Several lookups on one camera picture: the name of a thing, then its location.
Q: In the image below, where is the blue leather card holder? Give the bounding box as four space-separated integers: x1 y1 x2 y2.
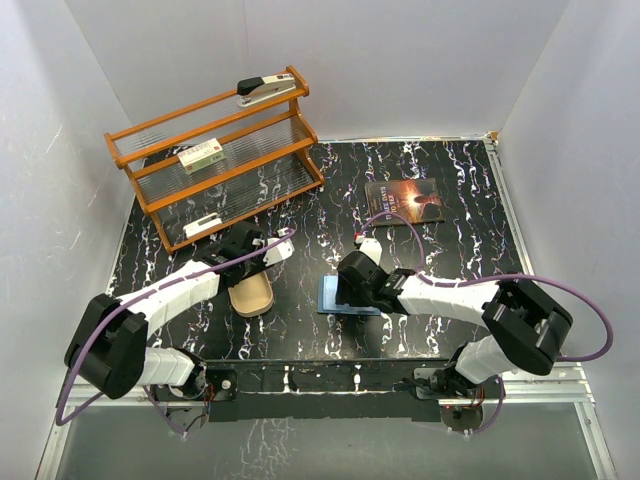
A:
317 275 381 316

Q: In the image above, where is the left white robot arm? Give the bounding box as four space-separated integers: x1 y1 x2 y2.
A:
64 222 277 399

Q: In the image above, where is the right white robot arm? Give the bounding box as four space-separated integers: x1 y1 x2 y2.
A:
336 251 573 397

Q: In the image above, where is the white card on rack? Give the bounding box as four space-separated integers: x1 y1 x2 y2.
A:
183 213 222 239

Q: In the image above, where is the orange wooden three-tier rack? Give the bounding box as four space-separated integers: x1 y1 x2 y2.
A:
104 66 325 253

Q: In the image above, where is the green and white small box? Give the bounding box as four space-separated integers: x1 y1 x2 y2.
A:
177 138 226 174

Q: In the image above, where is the dark book with sunset cover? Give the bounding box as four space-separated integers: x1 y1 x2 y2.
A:
365 178 444 226

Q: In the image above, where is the black and beige stapler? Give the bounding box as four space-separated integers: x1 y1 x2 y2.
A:
236 73 296 108

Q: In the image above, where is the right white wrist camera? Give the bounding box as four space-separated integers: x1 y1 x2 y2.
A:
354 233 382 265

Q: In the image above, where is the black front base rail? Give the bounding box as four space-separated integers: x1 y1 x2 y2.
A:
202 357 506 426

